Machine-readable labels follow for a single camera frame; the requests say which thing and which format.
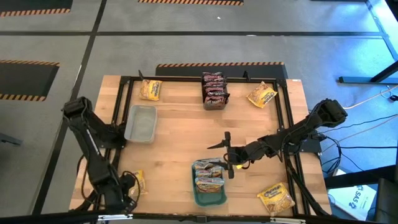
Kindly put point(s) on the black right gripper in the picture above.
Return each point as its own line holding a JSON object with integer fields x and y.
{"x": 245, "y": 154}

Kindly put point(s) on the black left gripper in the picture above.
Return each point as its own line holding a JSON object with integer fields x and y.
{"x": 122, "y": 196}

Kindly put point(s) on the yellow Maruchan ramen pack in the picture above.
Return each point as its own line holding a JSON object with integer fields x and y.
{"x": 150, "y": 90}
{"x": 276, "y": 199}
{"x": 261, "y": 95}
{"x": 140, "y": 183}

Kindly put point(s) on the black red ramen pack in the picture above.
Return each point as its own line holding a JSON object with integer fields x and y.
{"x": 214, "y": 90}
{"x": 213, "y": 75}
{"x": 216, "y": 99}
{"x": 214, "y": 82}

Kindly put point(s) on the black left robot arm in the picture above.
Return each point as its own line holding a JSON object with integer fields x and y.
{"x": 90, "y": 146}

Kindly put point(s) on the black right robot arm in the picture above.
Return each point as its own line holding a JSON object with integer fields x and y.
{"x": 304, "y": 126}

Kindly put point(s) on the teal plastic bin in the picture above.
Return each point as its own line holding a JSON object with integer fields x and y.
{"x": 208, "y": 199}

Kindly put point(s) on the smoky dark plastic bin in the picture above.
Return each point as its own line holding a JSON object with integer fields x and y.
{"x": 214, "y": 107}

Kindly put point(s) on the clear grey plastic bin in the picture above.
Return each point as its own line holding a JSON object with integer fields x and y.
{"x": 141, "y": 123}

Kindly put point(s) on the black rig crossbeam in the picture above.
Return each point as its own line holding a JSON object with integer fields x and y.
{"x": 46, "y": 219}

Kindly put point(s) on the black hazard-striped floor mat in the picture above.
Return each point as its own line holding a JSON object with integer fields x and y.
{"x": 25, "y": 81}
{"x": 31, "y": 4}
{"x": 264, "y": 72}
{"x": 186, "y": 2}

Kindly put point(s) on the black stand foot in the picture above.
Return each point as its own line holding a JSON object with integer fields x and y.
{"x": 9, "y": 139}

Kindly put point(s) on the white printed cardboard box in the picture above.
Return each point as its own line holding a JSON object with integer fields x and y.
{"x": 351, "y": 199}

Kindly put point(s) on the black desk beam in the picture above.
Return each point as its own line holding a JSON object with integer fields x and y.
{"x": 357, "y": 179}

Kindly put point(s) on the dark grey case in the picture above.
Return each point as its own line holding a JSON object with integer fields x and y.
{"x": 387, "y": 202}

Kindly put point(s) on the small black floor object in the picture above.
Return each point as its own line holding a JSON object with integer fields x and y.
{"x": 393, "y": 98}

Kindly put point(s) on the silver metal bracket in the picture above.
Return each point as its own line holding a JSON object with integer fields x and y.
{"x": 115, "y": 217}
{"x": 287, "y": 220}

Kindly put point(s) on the black aluminium rig frame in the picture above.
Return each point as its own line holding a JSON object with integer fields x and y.
{"x": 236, "y": 79}

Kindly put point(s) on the black frame clamp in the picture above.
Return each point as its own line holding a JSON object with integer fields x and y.
{"x": 246, "y": 75}
{"x": 140, "y": 75}

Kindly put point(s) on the black desk leg frame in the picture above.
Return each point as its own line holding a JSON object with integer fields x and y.
{"x": 367, "y": 80}

